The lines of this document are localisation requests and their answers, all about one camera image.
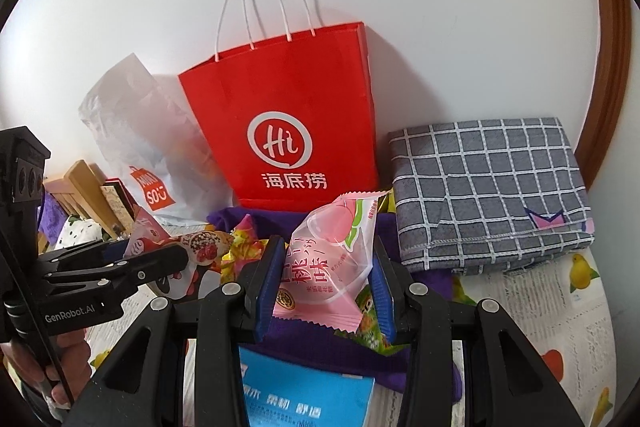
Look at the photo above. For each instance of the patterned cover notebook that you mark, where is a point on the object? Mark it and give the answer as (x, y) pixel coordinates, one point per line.
(115, 204)

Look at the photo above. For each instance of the wooden headboard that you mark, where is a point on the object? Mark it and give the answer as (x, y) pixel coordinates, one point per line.
(85, 187)

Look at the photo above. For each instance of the yellow triangular snack packet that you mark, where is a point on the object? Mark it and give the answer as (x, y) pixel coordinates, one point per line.
(245, 257)

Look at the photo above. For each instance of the fruit printed tablecloth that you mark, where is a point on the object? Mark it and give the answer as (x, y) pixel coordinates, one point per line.
(550, 332)

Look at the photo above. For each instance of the red paper bag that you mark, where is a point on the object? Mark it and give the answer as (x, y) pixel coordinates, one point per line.
(280, 97)

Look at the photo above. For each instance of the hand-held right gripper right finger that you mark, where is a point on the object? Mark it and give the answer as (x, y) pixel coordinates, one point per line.
(382, 297)

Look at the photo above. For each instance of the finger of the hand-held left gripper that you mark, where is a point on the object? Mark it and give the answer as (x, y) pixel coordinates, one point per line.
(85, 253)
(140, 274)

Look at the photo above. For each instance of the white black spotted pillow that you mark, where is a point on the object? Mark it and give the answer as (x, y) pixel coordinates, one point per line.
(80, 229)

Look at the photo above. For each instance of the purple towel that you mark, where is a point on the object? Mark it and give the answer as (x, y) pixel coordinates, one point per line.
(300, 344)

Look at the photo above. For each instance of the brown wooden door frame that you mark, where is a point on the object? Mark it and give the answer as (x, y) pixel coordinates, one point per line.
(610, 57)

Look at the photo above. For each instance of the pink yellow small snack packet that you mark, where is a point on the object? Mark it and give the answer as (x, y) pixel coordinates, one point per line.
(244, 226)

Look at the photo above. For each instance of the yellow foil wrapper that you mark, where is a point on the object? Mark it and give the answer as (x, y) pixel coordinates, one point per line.
(385, 205)

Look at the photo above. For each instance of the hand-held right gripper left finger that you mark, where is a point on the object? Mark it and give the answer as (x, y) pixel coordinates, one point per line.
(262, 292)

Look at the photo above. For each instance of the pink peach snack packet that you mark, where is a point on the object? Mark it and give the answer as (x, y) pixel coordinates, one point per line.
(325, 267)

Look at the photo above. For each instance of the white plastic shopping bag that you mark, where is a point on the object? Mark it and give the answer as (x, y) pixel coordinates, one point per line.
(150, 132)

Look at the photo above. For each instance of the blue tissue box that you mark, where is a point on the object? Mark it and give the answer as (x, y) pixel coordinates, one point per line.
(300, 397)

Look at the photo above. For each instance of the person's left hand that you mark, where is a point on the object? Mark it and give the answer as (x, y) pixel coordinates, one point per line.
(30, 372)

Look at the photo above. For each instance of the green snack packet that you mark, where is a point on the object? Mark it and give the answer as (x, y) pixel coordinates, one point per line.
(367, 322)

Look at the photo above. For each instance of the pink red bean snack packet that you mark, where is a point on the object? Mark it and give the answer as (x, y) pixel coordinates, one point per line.
(200, 252)

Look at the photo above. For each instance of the purple plush cloth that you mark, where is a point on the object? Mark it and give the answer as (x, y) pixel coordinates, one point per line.
(50, 219)

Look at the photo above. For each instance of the grey checked folded cloth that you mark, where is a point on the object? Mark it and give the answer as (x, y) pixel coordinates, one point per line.
(475, 187)

